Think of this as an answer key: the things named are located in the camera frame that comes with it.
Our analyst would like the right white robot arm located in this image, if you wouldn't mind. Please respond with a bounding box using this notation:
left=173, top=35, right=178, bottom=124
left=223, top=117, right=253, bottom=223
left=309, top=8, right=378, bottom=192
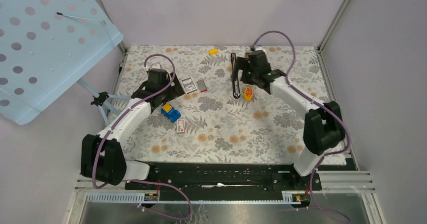
left=231, top=50, right=346, bottom=190

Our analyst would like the yellow small block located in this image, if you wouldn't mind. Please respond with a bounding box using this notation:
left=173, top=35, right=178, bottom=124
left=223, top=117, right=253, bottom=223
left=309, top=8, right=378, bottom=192
left=208, top=48, right=218, bottom=55

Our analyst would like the purple cable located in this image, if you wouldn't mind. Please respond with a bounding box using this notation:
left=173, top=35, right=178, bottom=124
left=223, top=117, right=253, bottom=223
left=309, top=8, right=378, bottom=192
left=92, top=54, right=193, bottom=220
left=252, top=30, right=352, bottom=224

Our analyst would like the blue yellow toy car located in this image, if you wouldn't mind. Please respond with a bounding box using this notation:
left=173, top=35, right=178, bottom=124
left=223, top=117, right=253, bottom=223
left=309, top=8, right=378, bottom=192
left=161, top=104, right=181, bottom=123

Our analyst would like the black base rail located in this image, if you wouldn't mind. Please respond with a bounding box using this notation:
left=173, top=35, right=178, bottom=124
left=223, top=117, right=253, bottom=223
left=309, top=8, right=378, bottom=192
left=125, top=162, right=322, bottom=201

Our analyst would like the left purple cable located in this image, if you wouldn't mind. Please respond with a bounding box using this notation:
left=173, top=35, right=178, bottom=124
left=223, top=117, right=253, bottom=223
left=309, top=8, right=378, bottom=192
left=92, top=54, right=193, bottom=220

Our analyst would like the floral table mat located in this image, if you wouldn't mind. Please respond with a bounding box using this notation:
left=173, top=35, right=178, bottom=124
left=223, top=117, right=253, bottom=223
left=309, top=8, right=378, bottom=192
left=120, top=45, right=347, bottom=166

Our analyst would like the blue perforated stand panel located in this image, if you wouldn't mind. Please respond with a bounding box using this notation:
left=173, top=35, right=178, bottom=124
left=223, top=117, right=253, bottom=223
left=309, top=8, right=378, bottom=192
left=1, top=0, right=123, bottom=125

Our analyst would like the blue playing card box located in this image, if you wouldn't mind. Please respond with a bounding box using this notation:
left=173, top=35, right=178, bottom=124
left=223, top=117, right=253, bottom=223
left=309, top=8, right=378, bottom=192
left=180, top=77, right=198, bottom=94

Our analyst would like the yellow butterfly toy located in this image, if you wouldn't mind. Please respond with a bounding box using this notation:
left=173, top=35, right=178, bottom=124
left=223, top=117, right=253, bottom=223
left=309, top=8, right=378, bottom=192
left=243, top=87, right=253, bottom=102

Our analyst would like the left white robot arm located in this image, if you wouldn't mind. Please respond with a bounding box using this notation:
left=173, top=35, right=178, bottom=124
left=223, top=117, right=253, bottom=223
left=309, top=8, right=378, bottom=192
left=81, top=68, right=184, bottom=189

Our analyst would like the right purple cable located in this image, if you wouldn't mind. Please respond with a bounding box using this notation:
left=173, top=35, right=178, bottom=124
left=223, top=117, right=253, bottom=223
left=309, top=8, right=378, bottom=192
left=252, top=30, right=352, bottom=224

